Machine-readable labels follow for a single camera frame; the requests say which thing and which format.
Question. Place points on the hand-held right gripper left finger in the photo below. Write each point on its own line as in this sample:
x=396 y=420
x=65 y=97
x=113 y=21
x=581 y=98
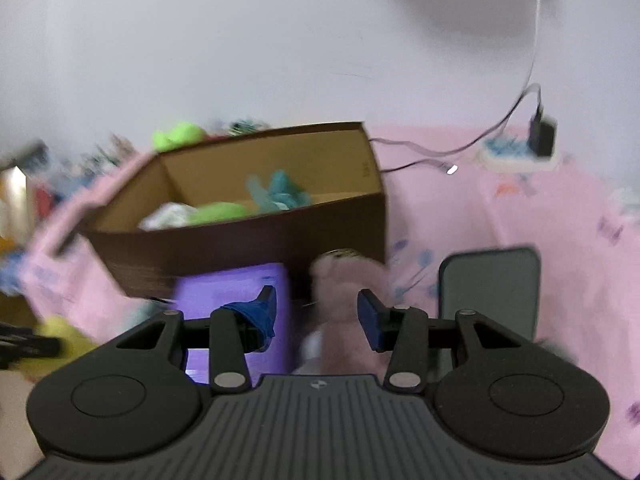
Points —
x=257 y=315

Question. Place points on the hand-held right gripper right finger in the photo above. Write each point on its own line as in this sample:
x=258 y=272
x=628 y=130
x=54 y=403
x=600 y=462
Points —
x=372 y=320

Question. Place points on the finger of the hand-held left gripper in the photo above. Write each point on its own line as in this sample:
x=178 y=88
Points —
x=35 y=347

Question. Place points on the pale yellow plush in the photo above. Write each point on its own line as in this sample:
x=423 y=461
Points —
x=67 y=335

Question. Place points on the pink plush bear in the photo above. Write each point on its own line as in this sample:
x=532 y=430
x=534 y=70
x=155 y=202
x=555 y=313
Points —
x=340 y=285

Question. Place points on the brown cardboard box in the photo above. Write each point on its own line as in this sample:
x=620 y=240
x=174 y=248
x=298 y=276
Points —
x=240 y=255

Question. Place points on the neon yellow-green cloth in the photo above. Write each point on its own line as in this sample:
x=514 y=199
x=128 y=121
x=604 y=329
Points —
x=220 y=212

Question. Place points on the light teal cloth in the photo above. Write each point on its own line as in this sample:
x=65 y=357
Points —
x=165 y=216

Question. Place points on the purple plastic packet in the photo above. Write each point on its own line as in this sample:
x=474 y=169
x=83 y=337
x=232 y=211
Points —
x=220 y=290

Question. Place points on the dark green standing mirror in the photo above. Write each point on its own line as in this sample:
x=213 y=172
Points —
x=490 y=285

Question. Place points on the yellow gold carton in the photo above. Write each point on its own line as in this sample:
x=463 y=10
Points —
x=12 y=200

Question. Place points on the neon green plush toy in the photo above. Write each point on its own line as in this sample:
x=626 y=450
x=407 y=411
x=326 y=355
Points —
x=177 y=135

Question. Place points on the white power strip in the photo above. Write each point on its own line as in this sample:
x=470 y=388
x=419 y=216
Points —
x=505 y=157

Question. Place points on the pink printed bedsheet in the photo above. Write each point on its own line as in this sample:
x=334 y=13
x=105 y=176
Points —
x=575 y=260

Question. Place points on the black charger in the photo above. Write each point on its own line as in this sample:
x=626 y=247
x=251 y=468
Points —
x=544 y=135

